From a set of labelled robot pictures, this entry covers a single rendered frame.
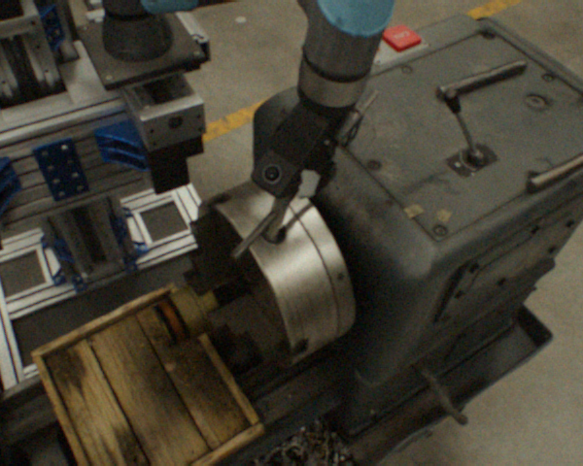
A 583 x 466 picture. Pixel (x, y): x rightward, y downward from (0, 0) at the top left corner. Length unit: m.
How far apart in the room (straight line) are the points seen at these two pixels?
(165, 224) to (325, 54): 1.66
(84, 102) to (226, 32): 2.17
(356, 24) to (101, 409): 0.83
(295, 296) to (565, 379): 1.63
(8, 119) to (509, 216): 1.02
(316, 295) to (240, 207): 0.18
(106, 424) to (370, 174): 0.64
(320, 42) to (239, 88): 2.47
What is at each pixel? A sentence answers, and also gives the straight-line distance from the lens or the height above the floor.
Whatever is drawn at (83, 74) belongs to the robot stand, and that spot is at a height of 1.07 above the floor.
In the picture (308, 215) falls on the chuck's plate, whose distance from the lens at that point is 0.87.
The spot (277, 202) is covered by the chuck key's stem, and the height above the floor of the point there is 1.32.
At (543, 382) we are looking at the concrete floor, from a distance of 2.29.
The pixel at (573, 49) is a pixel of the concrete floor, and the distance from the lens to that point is 3.82.
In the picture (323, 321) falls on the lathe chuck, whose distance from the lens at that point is 0.89.
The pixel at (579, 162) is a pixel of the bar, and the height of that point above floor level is 1.28.
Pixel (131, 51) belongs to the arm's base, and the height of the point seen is 1.19.
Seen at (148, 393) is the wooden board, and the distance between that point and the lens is 1.12.
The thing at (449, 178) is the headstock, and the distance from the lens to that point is 0.93.
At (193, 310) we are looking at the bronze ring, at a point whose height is 1.12.
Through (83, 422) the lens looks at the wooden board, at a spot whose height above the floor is 0.88.
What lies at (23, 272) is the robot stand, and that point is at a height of 0.21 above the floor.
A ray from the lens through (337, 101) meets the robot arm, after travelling 0.62.
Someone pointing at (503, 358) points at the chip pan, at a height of 0.54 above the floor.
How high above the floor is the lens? 1.91
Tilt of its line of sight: 54 degrees down
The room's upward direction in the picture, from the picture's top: 4 degrees clockwise
